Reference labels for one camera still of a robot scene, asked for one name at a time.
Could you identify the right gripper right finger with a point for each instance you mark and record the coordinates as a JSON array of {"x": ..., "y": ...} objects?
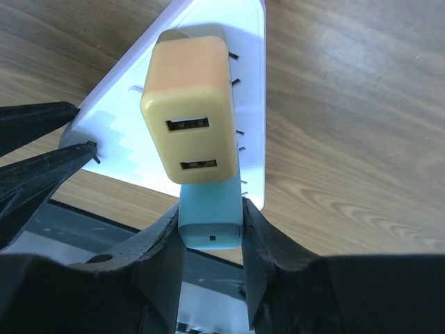
[{"x": 290, "y": 289}]

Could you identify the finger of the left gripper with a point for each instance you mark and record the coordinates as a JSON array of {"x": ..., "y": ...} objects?
[
  {"x": 28, "y": 184},
  {"x": 23, "y": 124}
]

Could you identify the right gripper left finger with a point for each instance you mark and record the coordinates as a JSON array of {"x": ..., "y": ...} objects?
[{"x": 133, "y": 287}]

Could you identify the white triangular power strip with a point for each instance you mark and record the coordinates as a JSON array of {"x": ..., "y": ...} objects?
[{"x": 111, "y": 117}]

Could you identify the teal cube charger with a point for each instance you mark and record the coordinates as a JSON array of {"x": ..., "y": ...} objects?
[{"x": 211, "y": 215}]

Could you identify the yellow cube usb charger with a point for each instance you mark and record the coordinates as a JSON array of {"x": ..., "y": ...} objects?
[{"x": 187, "y": 105}]

